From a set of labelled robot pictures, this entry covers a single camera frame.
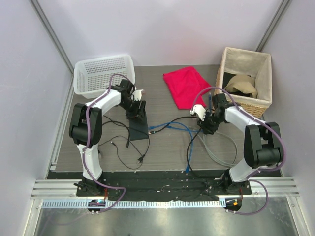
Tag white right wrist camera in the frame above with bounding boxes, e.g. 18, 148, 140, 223
190, 104, 206, 121

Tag black ethernet cable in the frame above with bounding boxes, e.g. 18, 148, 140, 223
97, 120, 150, 164
148, 117, 222, 178

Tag beige cloth in basket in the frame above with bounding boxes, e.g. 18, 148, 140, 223
224, 75, 258, 98

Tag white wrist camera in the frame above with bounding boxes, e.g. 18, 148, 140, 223
190, 104, 206, 121
131, 89, 145, 101

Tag aluminium front rail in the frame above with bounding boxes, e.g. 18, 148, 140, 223
31, 177, 300, 208

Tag white perforated plastic basket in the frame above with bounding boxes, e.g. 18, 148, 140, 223
73, 54, 135, 99

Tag black network switch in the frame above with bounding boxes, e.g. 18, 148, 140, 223
129, 113, 148, 141

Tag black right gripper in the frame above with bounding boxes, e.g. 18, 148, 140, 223
197, 111, 224, 135

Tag red folded cloth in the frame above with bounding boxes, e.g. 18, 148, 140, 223
163, 66, 210, 110

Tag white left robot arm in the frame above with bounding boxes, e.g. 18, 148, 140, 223
69, 80, 146, 196

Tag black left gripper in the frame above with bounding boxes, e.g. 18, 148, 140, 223
120, 99, 146, 124

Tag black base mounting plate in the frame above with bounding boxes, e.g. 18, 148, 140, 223
48, 169, 253, 203

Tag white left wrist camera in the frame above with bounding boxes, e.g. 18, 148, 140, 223
131, 89, 145, 101

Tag thin black power cord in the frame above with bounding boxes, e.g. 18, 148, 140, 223
102, 135, 143, 170

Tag wicker basket with liner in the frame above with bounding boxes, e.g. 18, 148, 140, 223
216, 47, 272, 118

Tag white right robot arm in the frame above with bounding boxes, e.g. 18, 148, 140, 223
190, 93, 284, 194

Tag grey ethernet cable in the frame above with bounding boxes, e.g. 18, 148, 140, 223
187, 125, 238, 167

